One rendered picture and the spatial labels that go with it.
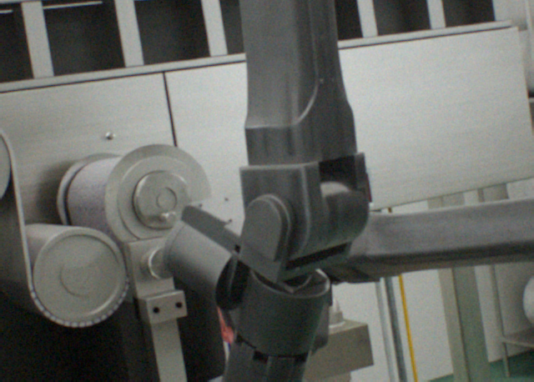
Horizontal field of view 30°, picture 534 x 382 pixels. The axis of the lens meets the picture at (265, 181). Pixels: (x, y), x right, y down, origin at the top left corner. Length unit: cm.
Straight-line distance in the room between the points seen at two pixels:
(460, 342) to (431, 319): 258
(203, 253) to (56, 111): 93
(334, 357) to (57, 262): 40
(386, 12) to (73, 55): 62
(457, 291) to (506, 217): 119
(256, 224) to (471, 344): 156
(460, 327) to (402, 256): 115
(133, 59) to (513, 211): 87
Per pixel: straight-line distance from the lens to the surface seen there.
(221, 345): 139
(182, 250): 74
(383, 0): 199
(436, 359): 480
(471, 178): 197
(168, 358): 130
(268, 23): 67
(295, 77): 65
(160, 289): 130
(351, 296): 453
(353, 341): 142
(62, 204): 155
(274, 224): 65
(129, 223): 131
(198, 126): 171
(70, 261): 130
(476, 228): 99
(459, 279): 216
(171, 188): 131
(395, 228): 104
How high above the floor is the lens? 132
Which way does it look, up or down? 3 degrees down
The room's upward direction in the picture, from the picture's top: 9 degrees counter-clockwise
